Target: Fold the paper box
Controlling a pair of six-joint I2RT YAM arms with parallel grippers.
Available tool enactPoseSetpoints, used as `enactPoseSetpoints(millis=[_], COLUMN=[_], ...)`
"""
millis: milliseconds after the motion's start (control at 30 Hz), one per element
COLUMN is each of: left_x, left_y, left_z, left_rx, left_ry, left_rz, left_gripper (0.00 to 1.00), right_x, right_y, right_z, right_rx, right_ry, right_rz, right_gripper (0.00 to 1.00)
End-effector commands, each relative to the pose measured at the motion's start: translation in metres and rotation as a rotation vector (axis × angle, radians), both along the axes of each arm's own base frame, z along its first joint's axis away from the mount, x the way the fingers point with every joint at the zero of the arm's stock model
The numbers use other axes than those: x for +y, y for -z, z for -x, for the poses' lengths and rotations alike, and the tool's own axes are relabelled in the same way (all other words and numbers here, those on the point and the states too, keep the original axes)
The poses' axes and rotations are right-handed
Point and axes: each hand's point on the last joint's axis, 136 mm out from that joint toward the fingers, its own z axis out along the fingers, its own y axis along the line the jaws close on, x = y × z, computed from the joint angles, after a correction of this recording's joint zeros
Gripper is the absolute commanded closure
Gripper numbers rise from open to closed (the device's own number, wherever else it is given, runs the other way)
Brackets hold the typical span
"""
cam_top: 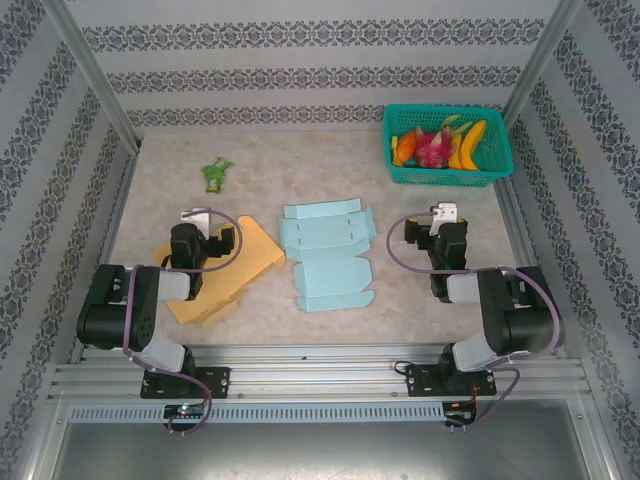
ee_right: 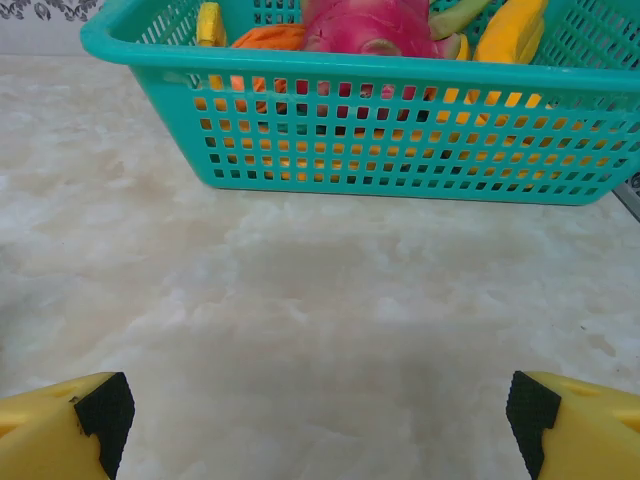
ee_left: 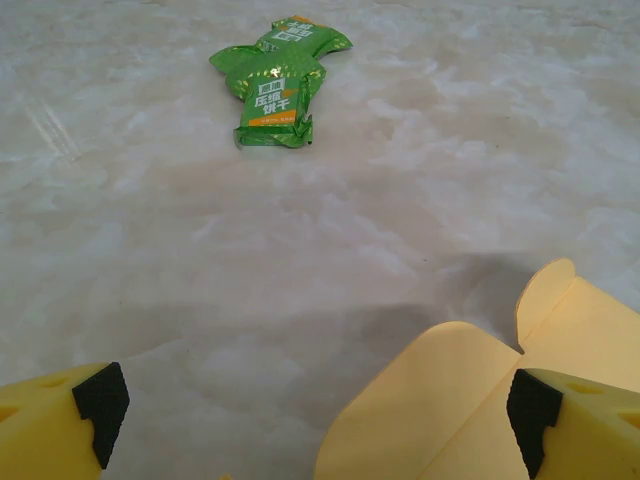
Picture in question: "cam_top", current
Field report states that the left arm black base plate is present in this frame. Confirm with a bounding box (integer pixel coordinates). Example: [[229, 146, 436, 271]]
[[139, 366, 232, 400]]

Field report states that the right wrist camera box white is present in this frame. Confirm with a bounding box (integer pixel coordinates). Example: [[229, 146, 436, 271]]
[[432, 202, 459, 234]]

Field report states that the light blue paper box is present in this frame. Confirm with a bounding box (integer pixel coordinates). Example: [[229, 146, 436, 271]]
[[278, 198, 376, 314]]

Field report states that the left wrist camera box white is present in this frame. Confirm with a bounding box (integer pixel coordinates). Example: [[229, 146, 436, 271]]
[[180, 207, 209, 236]]

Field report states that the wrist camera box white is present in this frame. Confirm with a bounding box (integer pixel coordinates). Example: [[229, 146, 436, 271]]
[[180, 207, 209, 236], [432, 202, 459, 234]]

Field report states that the green snack packet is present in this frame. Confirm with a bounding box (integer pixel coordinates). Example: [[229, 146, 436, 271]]
[[201, 156, 235, 195]]

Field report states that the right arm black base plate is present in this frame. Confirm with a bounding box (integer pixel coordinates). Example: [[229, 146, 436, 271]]
[[404, 363, 498, 398]]

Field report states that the aluminium frame post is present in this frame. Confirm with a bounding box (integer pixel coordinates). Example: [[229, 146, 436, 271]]
[[501, 0, 584, 124], [42, 0, 144, 154]]

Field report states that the grey sheet metal panel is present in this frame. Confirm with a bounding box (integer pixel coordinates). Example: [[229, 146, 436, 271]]
[[29, 399, 616, 480]]

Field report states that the aluminium side rail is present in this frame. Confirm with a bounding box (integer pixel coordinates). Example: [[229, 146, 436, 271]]
[[69, 149, 141, 364], [492, 177, 569, 359]]

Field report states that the yellow toy banana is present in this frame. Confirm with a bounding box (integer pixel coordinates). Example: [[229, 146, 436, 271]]
[[448, 119, 488, 172]]

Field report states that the teal plastic basket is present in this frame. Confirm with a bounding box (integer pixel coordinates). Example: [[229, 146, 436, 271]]
[[382, 103, 515, 188]]

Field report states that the orange toy fruit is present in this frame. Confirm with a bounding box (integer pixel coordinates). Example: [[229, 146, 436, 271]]
[[396, 130, 418, 162]]

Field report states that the orange paper box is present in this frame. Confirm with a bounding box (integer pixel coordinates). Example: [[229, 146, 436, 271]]
[[152, 214, 286, 329]]

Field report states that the aluminium mounting rail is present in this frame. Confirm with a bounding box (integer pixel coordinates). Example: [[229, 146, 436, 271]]
[[47, 343, 586, 401]]

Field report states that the pink toy dragon fruit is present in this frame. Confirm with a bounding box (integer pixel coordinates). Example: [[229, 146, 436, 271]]
[[410, 114, 471, 169]]

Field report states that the slotted grey cable duct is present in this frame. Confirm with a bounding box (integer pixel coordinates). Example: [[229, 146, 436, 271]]
[[67, 402, 446, 424]]

